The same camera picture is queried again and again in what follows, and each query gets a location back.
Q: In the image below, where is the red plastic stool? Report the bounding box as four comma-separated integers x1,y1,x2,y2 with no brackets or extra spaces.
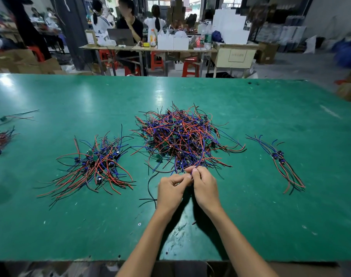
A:
182,57,201,78
99,50,117,70
28,46,45,62
150,53,165,71

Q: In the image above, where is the heap of blue bags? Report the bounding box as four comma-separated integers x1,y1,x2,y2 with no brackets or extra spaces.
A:
332,40,351,68

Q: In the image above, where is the single thin dark wire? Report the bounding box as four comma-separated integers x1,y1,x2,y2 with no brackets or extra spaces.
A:
0,109,39,126

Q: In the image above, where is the pile of wires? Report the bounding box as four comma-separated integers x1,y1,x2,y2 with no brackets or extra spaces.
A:
132,102,247,208

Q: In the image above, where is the cream cabinet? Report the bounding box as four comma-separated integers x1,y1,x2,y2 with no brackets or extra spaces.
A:
211,43,260,77

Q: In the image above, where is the person's left hand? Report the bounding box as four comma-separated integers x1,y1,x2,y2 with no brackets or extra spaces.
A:
155,173,194,220

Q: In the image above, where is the person's right forearm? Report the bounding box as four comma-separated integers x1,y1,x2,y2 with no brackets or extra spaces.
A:
209,206,278,277

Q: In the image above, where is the grey laptop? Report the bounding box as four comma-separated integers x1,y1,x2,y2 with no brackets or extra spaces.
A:
107,28,136,46

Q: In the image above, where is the small wire bundle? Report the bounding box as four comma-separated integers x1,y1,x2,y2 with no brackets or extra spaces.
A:
246,134,299,193

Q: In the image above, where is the brown cardboard box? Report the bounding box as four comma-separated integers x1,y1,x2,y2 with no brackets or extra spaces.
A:
255,43,280,65

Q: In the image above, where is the dark pillar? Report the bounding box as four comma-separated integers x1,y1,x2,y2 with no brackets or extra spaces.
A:
51,0,96,70

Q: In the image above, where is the long wooden work table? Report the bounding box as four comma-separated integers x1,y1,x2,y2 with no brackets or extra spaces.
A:
80,44,260,75

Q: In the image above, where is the stack of white boxes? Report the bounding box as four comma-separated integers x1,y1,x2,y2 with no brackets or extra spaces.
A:
212,8,251,45

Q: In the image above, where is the person's left forearm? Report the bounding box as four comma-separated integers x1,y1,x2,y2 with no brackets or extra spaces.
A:
116,209,177,277

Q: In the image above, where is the row of white containers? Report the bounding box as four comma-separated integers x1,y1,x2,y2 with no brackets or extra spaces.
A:
157,30,190,51

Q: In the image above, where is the row of cardboard boxes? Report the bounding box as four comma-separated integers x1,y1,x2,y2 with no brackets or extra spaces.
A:
0,49,64,74

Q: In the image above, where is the person's right hand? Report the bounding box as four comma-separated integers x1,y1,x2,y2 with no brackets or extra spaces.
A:
184,165,224,217

